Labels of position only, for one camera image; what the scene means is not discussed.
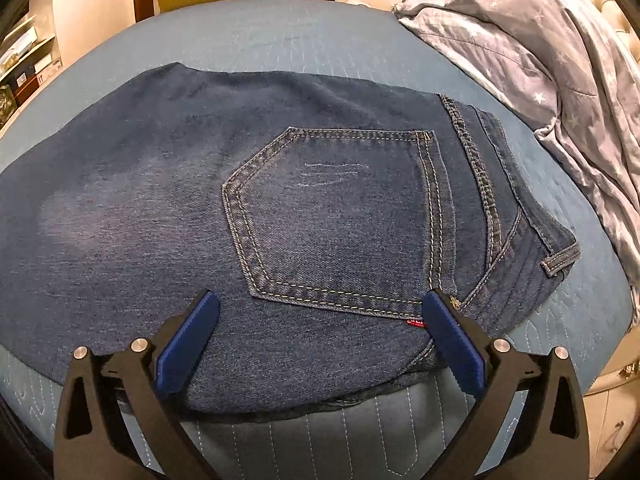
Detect blue quilted bed cover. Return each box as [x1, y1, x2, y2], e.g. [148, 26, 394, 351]
[1, 0, 632, 479]

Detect dark blue denim jeans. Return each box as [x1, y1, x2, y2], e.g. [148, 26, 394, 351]
[1, 64, 580, 415]

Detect grey star-print duvet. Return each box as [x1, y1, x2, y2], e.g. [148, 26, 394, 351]
[392, 0, 640, 326]

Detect cream wardrobe with shelves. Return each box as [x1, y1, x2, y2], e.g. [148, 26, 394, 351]
[1, 0, 136, 125]

